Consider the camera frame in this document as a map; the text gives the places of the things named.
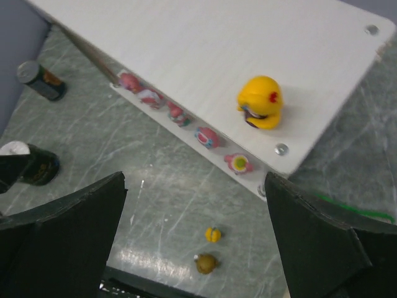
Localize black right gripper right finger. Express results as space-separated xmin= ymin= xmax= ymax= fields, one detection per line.
xmin=264 ymin=173 xmax=396 ymax=297

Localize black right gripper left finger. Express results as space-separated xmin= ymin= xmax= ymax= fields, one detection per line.
xmin=1 ymin=172 xmax=127 ymax=297

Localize pink toy with green hat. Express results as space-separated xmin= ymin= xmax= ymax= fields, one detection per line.
xmin=224 ymin=153 xmax=254 ymax=175

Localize pink toy with blue bows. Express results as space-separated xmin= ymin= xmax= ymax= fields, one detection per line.
xmin=194 ymin=127 xmax=220 ymax=149

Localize yellow duck burger toy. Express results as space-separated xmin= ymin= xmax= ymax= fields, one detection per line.
xmin=237 ymin=76 xmax=283 ymax=130

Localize pink white toy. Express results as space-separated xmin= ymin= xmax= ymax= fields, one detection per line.
xmin=167 ymin=101 xmax=192 ymax=127
xmin=136 ymin=89 xmax=165 ymax=109

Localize pink round toy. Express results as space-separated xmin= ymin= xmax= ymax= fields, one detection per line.
xmin=119 ymin=73 xmax=143 ymax=94

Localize two-tier white wooden shelf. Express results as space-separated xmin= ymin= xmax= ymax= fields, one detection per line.
xmin=32 ymin=1 xmax=396 ymax=197

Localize green cassava chips bag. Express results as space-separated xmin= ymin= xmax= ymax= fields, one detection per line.
xmin=316 ymin=194 xmax=396 ymax=225

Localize small yellow blue toy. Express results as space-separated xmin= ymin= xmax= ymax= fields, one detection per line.
xmin=205 ymin=227 xmax=221 ymax=243

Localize olive brown pink toy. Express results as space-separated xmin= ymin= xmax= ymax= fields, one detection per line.
xmin=194 ymin=253 xmax=220 ymax=275

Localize small dark metal can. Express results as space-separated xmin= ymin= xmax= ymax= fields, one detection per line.
xmin=17 ymin=60 xmax=67 ymax=101

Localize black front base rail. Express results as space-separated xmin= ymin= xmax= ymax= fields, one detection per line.
xmin=97 ymin=266 xmax=201 ymax=298

